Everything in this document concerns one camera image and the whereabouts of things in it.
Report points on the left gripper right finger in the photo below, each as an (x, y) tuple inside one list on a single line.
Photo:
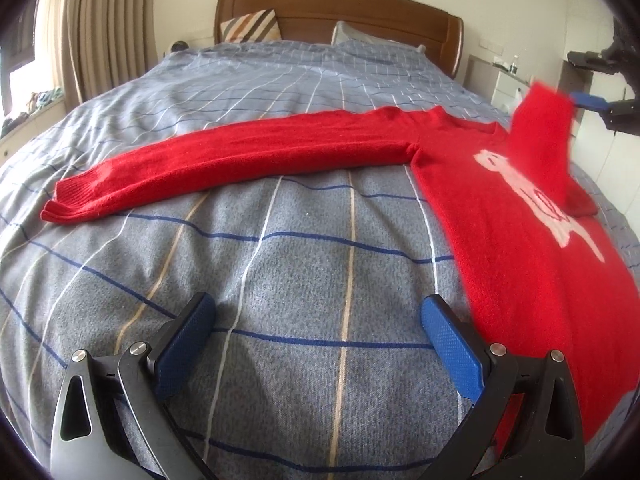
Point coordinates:
[(524, 422)]

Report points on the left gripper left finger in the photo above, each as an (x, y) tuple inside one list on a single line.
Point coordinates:
[(88, 439)]

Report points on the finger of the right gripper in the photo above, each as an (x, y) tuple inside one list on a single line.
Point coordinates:
[(587, 101)]

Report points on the red knit sweater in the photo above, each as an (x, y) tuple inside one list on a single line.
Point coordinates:
[(539, 270)]

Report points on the white bedside desk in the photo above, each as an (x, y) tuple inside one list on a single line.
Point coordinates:
[(501, 89)]

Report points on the blue plaid duvet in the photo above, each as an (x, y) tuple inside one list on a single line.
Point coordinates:
[(318, 366)]

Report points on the white pillow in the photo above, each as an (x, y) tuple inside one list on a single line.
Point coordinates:
[(344, 32)]

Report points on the wooden headboard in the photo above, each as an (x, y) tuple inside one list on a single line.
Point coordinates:
[(405, 21)]

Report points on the striped cushion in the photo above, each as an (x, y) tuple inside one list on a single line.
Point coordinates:
[(260, 26)]

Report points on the window sill clutter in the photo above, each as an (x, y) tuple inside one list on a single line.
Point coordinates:
[(37, 103)]

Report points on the small black round object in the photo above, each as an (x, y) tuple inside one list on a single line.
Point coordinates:
[(178, 46)]

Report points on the beige curtain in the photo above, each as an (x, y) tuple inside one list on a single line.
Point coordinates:
[(90, 47)]

